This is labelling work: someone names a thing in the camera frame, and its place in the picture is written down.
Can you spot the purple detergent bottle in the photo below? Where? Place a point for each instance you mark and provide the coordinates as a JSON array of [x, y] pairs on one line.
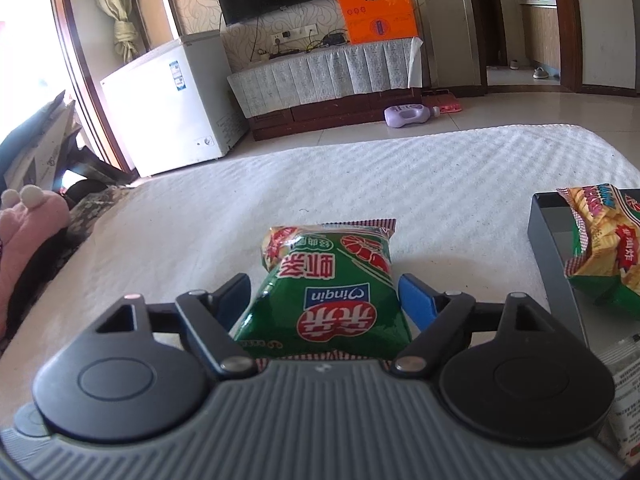
[[399, 116]]

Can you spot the clear white printed snack packet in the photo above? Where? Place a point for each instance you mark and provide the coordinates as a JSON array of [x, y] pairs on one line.
[[622, 361]]

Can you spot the orange gift box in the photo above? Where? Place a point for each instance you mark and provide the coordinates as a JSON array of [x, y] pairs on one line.
[[378, 20]]

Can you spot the white lace cabinet cloth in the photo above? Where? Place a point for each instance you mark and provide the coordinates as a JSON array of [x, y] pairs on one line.
[[328, 74]]

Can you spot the small green shrimp chips bag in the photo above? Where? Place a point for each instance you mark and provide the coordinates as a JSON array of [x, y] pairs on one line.
[[329, 293]]

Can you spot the dark red TV cabinet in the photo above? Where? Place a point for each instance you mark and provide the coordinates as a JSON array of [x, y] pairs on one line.
[[347, 111]]

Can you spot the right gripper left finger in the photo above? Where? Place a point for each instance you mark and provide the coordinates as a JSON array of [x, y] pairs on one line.
[[208, 317]]

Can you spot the white chest freezer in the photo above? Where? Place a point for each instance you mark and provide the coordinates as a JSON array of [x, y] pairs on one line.
[[173, 107]]

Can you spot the large shrimp chips bag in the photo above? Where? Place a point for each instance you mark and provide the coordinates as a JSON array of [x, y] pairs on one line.
[[605, 260]]

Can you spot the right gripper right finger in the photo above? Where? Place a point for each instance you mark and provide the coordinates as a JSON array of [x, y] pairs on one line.
[[441, 318]]

